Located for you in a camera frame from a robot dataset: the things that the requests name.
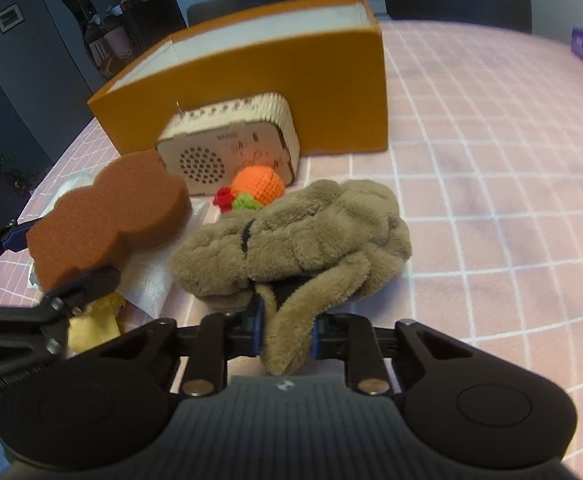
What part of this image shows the orange storage box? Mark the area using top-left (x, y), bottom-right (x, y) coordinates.
top-left (88, 0), bottom-right (388, 156)

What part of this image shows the pink checkered tablecloth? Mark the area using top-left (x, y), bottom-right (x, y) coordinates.
top-left (0, 22), bottom-right (583, 479)

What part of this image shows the grey-brown plush toy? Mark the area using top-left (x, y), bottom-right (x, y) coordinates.
top-left (170, 180), bottom-right (412, 376)

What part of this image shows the yellow cloth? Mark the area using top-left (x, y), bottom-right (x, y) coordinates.
top-left (68, 292), bottom-right (126, 353)

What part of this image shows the brown sponge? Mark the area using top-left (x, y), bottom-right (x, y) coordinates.
top-left (26, 151), bottom-right (192, 292)

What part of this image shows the wooden radio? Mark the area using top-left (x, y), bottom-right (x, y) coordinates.
top-left (156, 92), bottom-right (300, 195)

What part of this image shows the white plastic sheet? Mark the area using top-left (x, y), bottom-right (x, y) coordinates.
top-left (116, 198), bottom-right (209, 318)

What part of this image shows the black chair right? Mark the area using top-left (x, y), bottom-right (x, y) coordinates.
top-left (385, 0), bottom-right (532, 34)

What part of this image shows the orange crochet fruit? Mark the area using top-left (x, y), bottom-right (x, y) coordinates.
top-left (212, 166), bottom-right (286, 214)

